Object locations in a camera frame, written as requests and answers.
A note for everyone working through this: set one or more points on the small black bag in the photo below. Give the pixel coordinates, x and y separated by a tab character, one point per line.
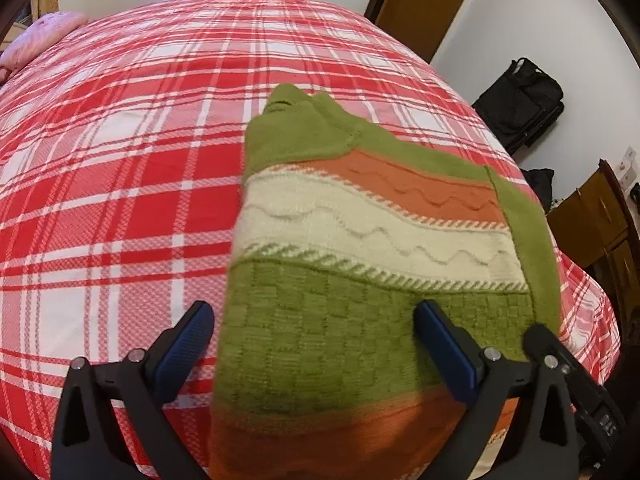
540	187

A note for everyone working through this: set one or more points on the pink pillow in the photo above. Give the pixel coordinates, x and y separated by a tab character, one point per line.
40	35

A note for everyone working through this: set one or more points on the red plaid bed sheet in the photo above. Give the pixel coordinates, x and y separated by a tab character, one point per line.
125	170

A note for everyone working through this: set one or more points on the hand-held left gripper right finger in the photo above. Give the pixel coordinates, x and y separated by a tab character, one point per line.
445	352

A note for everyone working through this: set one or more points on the brown wooden cabinet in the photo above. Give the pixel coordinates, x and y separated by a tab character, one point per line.
595	225

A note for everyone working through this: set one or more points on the green knitted sweater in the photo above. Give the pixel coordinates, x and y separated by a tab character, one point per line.
325	320

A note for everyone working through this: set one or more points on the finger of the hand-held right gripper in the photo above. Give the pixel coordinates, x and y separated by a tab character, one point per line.
570	370

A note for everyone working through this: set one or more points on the large black bag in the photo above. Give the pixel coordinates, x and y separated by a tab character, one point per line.
520	100

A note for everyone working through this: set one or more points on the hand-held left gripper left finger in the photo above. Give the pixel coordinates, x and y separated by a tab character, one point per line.
182	350

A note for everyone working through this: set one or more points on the brown wooden door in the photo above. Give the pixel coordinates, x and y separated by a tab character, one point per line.
430	5

